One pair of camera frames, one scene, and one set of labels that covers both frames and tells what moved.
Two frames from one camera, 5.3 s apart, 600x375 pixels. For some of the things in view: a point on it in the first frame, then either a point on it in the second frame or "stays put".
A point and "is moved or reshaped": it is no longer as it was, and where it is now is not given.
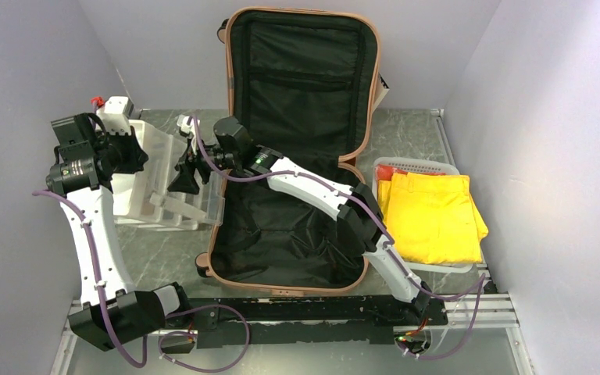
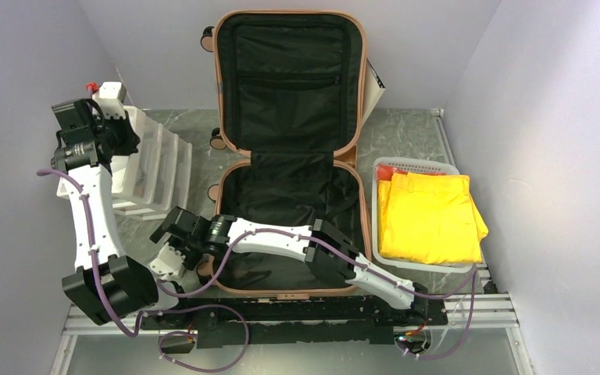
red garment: x=383 y=172 stays put
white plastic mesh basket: x=421 y=166 stays put
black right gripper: x=184 y=181 → x=191 y=259
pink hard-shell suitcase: x=306 y=82 is moved or reshaped
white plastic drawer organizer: x=143 y=198 is moved or reshaped
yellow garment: x=433 y=219 stays put
